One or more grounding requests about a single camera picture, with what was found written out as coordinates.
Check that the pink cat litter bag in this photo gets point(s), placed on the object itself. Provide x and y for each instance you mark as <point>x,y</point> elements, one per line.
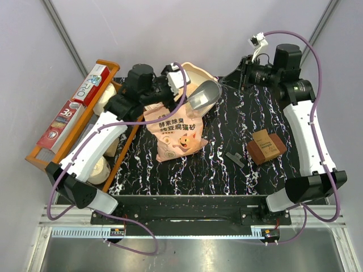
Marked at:
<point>178,135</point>

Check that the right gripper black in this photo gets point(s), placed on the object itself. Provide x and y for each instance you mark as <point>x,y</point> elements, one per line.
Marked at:
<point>240,77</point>

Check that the grey bag clip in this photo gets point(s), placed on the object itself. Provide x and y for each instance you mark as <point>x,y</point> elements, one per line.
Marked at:
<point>236,158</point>

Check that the red white RiO toothpaste box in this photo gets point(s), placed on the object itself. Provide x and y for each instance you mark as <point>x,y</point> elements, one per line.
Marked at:
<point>91,84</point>

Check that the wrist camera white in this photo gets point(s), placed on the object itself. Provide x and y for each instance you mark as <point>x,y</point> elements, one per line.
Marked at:
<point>259,44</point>
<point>175,77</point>

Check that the orange wooden shelf rack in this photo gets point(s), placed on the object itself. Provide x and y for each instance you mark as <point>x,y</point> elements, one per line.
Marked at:
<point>95,149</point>

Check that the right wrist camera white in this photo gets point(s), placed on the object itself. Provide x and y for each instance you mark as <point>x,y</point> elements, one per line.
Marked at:
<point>259,44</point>

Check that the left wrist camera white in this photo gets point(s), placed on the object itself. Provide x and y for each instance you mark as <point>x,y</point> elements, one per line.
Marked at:
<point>175,77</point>

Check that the red 3D toothpaste box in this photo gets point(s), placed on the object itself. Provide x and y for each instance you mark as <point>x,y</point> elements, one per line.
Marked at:
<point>61,126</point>

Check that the white plastic bottle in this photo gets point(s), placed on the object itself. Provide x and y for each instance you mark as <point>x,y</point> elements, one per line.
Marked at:
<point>109,92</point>

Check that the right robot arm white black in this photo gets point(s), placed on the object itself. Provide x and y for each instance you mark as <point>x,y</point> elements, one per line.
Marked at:
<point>319,177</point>

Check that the grey metal scoop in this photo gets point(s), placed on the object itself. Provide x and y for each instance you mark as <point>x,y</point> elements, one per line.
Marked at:
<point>206,94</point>

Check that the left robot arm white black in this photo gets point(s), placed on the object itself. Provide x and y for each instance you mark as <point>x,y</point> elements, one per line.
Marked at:
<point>140,88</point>

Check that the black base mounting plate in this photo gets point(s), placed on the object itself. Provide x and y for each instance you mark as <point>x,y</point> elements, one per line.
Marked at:
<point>240,209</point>

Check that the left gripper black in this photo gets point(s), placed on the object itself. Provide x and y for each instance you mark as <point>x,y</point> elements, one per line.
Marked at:
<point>171,103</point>

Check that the cream plastic litter box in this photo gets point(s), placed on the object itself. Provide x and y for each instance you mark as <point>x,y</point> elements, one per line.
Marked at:
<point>197,76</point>

